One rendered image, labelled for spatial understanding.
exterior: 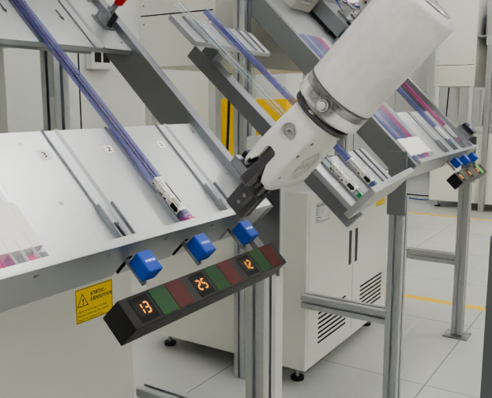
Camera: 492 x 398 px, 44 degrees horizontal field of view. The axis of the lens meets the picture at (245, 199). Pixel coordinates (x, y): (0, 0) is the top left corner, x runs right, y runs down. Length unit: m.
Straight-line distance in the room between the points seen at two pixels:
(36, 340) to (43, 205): 0.41
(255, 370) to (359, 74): 0.63
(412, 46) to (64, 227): 0.42
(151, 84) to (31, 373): 0.53
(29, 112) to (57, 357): 2.11
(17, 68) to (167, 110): 2.05
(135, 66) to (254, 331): 0.51
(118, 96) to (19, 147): 2.75
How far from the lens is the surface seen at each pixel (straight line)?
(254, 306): 1.08
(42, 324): 1.10
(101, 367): 1.22
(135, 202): 0.82
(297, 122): 0.68
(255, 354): 1.11
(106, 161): 0.85
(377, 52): 0.65
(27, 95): 3.12
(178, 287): 0.77
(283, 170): 0.69
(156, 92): 1.11
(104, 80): 3.46
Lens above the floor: 0.89
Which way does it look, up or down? 9 degrees down
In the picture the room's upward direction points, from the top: straight up
